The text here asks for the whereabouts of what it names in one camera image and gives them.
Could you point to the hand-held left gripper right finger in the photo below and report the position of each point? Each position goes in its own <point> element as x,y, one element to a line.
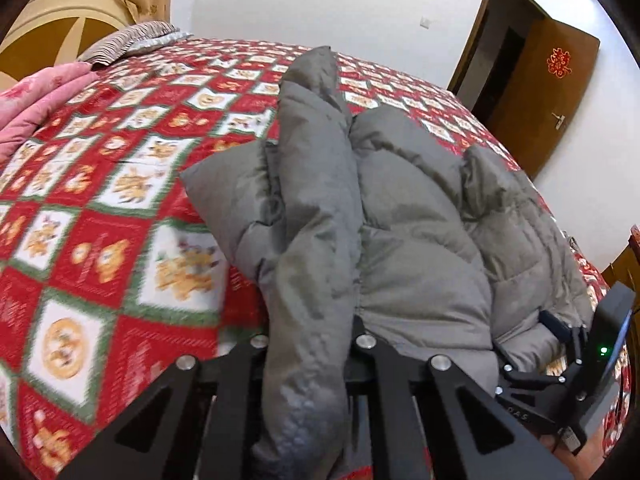
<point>370,360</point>

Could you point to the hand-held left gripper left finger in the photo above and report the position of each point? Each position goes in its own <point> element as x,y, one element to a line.
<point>250,360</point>

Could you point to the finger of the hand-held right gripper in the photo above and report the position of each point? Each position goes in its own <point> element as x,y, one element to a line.
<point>530,380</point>
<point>555,325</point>

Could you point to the grey puffer jacket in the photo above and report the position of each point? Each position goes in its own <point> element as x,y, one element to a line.
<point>410,240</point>

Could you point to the brown wooden cabinet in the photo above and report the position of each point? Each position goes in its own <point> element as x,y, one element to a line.
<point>625,270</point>

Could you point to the brown wooden door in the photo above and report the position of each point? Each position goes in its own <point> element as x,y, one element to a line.
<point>540,110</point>

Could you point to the red printed blanket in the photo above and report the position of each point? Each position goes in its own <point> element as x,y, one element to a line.
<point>100,185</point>

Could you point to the red paper door decoration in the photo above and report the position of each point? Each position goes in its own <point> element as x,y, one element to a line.
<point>559,62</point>

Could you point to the pink quilt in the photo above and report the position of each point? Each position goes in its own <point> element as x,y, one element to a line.
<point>35,105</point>

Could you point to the striped pillow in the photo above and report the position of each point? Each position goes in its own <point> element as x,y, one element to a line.
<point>130,40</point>

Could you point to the cream wooden headboard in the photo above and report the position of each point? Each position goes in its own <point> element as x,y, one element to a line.
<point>50,25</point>

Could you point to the dark wooden door frame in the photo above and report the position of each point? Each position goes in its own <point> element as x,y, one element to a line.
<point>482,25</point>

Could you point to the white wall switch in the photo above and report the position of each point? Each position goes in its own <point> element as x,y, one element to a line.
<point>426,22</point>

